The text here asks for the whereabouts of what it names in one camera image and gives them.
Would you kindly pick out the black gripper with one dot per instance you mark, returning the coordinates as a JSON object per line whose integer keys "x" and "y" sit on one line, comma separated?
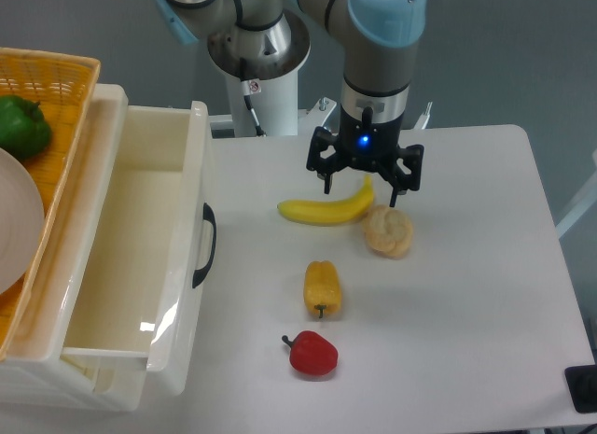
{"x": 365, "y": 145}

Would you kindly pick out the white drawer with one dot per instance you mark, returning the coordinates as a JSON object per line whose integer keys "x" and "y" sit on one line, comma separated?
{"x": 133, "y": 326}

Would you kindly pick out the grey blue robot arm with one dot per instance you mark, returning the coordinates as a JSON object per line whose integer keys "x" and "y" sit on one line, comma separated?
{"x": 379, "y": 38}

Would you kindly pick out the white drawer cabinet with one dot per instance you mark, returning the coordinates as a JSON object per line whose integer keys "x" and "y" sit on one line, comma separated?
{"x": 34, "y": 371}

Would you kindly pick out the yellow banana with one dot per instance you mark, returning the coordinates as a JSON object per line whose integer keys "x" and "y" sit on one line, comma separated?
{"x": 330, "y": 213}

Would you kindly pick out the round bread roll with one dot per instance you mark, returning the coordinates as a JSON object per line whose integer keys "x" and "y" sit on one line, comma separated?
{"x": 388, "y": 231}

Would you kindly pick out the yellow bell pepper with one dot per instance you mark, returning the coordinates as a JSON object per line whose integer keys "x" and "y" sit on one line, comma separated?
{"x": 322, "y": 293}

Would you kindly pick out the red bell pepper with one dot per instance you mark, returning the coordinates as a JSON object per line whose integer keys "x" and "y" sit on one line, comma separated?
{"x": 312, "y": 354}

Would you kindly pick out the orange woven basket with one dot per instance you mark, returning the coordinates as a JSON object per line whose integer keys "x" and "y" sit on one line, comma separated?
{"x": 63, "y": 85}

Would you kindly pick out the black device at table edge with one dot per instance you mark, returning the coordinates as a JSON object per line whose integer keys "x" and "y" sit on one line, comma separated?
{"x": 581, "y": 382}

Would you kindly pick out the green bell pepper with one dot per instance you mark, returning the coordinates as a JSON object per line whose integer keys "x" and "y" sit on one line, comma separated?
{"x": 25, "y": 132}

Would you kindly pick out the white plate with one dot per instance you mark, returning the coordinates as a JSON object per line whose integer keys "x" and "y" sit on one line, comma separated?
{"x": 22, "y": 220}

